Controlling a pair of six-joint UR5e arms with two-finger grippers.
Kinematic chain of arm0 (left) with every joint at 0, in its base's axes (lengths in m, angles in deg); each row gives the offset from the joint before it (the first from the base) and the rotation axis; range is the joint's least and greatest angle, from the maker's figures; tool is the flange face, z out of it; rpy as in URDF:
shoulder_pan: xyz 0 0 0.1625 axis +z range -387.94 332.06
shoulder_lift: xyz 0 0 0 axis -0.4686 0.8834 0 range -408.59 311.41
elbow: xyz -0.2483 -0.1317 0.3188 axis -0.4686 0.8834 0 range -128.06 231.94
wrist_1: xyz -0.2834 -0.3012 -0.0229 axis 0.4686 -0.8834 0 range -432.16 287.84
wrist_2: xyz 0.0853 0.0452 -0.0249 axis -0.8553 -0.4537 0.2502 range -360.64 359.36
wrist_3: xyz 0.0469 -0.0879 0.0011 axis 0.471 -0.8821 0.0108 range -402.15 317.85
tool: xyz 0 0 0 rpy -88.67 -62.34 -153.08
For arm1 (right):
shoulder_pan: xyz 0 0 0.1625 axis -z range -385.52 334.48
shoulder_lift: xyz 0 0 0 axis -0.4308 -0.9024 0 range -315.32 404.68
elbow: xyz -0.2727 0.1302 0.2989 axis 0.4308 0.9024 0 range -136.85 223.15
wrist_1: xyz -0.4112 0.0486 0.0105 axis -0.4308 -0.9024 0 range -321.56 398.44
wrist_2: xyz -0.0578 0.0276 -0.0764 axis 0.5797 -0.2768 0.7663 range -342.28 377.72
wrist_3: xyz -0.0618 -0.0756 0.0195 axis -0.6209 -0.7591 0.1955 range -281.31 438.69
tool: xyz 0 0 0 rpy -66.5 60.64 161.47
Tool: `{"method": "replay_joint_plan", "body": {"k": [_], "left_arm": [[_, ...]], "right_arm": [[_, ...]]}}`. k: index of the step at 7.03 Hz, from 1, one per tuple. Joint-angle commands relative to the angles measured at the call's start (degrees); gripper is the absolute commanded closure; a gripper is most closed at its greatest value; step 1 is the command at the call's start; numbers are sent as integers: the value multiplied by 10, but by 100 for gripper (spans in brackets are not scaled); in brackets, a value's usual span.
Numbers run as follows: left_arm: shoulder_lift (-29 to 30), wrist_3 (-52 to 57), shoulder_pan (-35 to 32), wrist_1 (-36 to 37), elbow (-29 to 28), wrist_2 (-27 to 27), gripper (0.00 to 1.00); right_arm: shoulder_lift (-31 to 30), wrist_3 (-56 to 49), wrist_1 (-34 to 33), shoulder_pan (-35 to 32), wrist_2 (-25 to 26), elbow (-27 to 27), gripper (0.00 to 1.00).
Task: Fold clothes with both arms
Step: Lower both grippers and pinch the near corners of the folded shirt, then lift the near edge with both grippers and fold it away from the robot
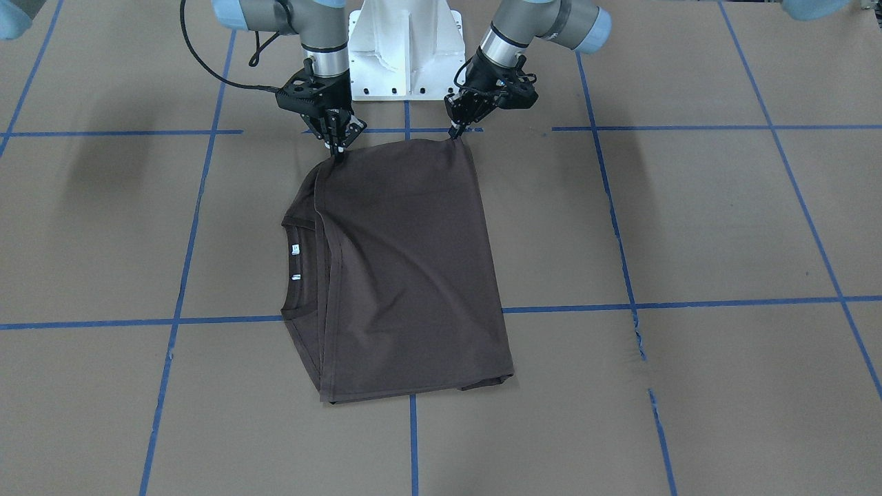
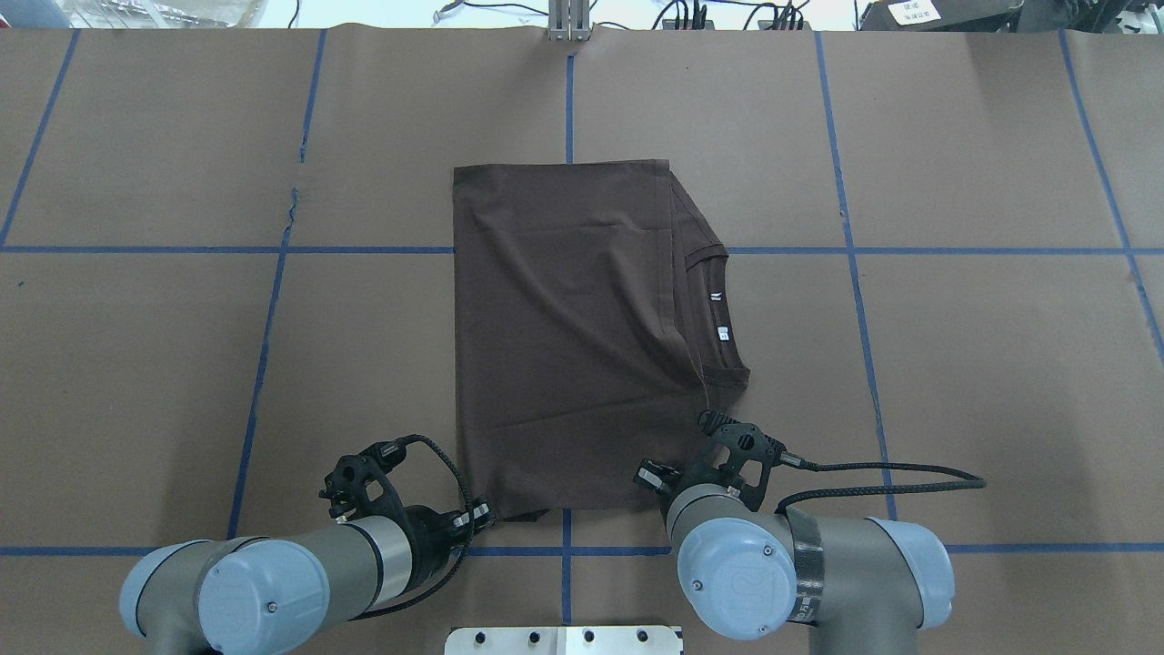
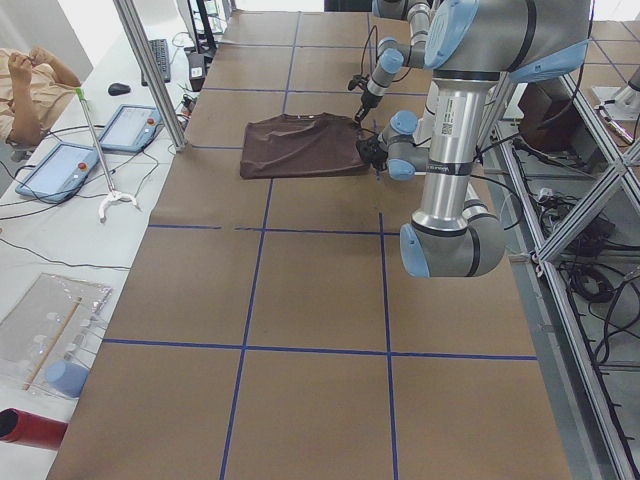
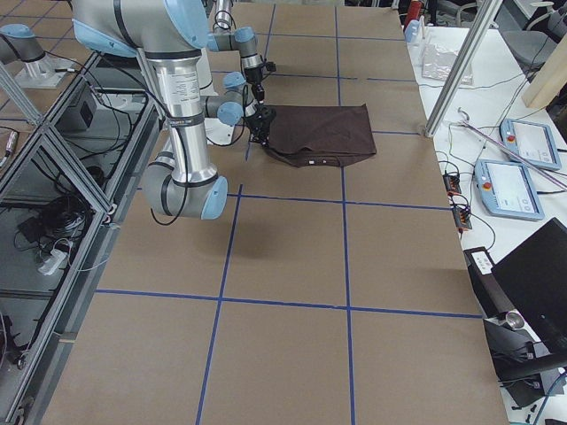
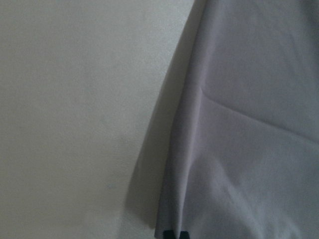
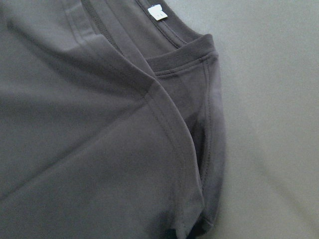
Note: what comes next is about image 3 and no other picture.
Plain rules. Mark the dark brown t-shirt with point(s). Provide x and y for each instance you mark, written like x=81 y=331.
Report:
x=295 y=146

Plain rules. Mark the near blue teach pendant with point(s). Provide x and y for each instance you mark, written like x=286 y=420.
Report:
x=60 y=174

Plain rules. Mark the plastic wrapped board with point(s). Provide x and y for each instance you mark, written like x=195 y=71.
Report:
x=58 y=318

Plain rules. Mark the far blue teach pendant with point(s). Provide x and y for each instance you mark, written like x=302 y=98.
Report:
x=130 y=129

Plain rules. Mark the blue teach pendant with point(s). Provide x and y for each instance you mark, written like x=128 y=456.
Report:
x=60 y=174
x=130 y=129

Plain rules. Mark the aluminium frame post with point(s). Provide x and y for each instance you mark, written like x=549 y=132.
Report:
x=136 y=35

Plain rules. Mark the red cylinder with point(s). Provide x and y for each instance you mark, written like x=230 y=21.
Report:
x=28 y=429

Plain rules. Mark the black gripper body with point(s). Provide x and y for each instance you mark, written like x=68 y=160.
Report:
x=366 y=101
x=370 y=151

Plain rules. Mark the black keyboard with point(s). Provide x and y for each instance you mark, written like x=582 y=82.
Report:
x=160 y=50

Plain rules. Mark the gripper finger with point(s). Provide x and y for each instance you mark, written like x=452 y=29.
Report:
x=361 y=114

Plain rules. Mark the black computer mouse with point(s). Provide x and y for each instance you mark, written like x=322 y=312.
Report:
x=117 y=89

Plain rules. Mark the blue plastic cup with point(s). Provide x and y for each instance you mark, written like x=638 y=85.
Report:
x=66 y=377

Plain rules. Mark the aluminium frame rail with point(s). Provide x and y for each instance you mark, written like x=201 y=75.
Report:
x=582 y=232

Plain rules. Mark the seated person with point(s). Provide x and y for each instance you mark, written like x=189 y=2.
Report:
x=36 y=87

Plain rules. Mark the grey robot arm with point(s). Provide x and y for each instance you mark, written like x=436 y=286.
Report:
x=390 y=55
x=468 y=46

